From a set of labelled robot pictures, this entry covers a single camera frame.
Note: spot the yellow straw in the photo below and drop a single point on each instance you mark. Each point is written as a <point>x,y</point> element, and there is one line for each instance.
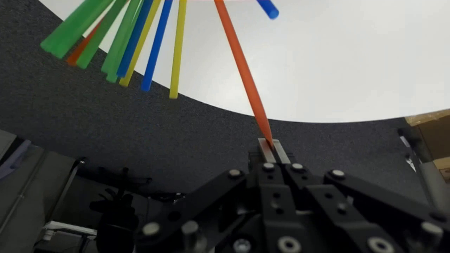
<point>177,51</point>

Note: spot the grey metal pole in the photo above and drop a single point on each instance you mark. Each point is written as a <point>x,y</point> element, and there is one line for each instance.
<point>423,173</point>

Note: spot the orange straw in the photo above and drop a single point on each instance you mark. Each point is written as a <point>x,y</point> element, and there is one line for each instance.
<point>80,49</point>
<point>243,71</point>

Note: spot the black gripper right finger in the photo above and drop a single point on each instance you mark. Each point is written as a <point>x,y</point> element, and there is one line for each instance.
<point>288,169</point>

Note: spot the green straw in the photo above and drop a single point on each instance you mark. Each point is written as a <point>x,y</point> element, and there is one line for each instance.
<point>122,37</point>
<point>100,33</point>
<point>70,30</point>

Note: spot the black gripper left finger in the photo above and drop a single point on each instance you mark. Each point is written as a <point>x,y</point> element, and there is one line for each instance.
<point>264,162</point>

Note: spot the brown cardboard box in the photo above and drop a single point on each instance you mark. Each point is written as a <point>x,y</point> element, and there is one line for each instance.
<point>433,135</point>

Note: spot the grey cart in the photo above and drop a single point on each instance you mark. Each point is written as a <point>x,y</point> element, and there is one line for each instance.
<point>28,187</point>

